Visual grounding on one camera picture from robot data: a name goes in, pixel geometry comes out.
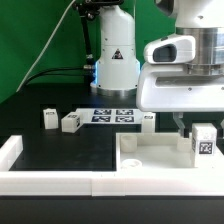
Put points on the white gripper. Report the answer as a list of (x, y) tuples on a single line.
[(169, 88)]

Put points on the white square tabletop tray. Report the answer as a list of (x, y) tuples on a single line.
[(147, 151)]

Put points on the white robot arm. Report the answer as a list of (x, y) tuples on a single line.
[(118, 71)]

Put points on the white base tag plate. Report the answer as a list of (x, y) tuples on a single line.
[(110, 116)]

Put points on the black camera stand pole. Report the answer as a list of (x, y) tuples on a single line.
[(88, 10)]

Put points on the white U-shaped fence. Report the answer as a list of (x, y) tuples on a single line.
[(194, 182)]

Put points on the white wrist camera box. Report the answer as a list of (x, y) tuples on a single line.
[(172, 49)]

